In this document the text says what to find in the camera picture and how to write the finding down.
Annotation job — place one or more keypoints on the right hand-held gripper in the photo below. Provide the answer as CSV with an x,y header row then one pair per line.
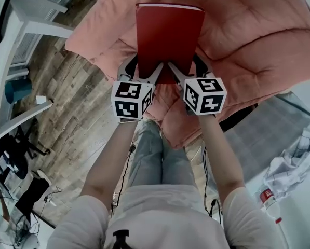
x,y
206,105

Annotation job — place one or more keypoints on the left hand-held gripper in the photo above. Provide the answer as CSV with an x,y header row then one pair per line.
x,y
126,108

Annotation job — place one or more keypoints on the red book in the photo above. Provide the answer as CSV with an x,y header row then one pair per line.
x,y
167,35

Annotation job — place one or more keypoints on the pink cushioned chair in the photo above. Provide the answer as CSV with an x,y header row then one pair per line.
x,y
248,35

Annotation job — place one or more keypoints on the person's right forearm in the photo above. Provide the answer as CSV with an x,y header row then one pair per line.
x,y
219,159

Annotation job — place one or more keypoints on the person's left forearm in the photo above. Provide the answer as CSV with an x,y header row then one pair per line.
x,y
110,159

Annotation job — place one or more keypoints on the person's jeans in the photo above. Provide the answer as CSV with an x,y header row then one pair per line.
x,y
149,159

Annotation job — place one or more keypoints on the small white box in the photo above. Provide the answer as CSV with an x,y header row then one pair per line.
x,y
41,99

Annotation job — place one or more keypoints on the white table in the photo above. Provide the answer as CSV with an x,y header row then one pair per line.
x,y
40,27

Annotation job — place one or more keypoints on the teal waste bin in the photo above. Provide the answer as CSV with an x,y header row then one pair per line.
x,y
17,91

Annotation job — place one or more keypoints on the crumpled white cloth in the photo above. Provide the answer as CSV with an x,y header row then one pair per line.
x,y
292,172

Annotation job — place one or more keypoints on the black office chair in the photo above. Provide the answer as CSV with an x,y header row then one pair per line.
x,y
17,154

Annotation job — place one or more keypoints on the person's white t-shirt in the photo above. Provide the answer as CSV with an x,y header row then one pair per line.
x,y
165,216

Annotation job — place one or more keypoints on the plastic bottle with red cap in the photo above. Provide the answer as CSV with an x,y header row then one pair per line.
x,y
269,201

